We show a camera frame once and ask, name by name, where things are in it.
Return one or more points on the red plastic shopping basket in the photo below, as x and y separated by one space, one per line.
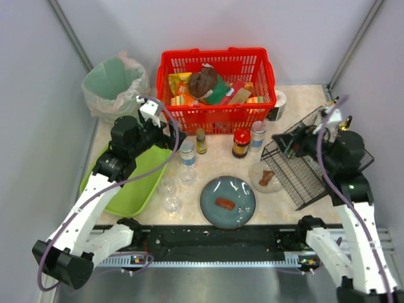
250 65

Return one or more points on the green snack bag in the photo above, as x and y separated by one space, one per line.
218 92

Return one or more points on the brown meat piece on plate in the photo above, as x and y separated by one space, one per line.
225 203

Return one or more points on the clear bottle with gold pourer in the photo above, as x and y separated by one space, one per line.
329 105

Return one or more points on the blue ceramic plate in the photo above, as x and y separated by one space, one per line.
234 189

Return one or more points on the brown rib bone piece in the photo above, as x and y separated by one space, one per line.
266 178

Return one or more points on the striped sponge left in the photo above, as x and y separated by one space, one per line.
178 101

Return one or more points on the orange snack packet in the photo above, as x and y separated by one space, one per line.
182 89

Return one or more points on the white paper cup roll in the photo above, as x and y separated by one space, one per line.
276 113

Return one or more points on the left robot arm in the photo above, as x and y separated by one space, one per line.
68 256

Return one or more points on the clear glass oval dish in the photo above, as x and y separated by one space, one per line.
256 173

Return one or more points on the red carton box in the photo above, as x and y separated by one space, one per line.
234 88

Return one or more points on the red lid sauce jar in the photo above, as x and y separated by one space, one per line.
242 139

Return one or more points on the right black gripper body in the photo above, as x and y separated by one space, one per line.
290 142

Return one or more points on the striped sponge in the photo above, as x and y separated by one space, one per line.
256 100
178 101

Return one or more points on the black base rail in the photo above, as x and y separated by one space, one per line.
206 246

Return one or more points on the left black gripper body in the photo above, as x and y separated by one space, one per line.
172 137

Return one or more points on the brown paper bag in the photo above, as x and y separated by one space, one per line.
202 84

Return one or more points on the yellow cap sauce bottle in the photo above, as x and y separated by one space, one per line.
289 150

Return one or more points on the yellow snack packet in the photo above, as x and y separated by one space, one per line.
178 83

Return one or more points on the silver lid jar blue label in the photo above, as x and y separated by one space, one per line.
187 153

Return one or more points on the striped sponge right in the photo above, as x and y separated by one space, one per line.
256 100

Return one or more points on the green bin with plastic liner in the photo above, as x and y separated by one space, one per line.
111 87

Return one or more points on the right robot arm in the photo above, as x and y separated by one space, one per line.
363 275

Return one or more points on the black wire rack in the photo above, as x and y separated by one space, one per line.
300 177

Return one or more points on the silver lid jar right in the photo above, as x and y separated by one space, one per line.
258 130

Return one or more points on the lime green plastic tray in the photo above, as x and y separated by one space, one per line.
133 198

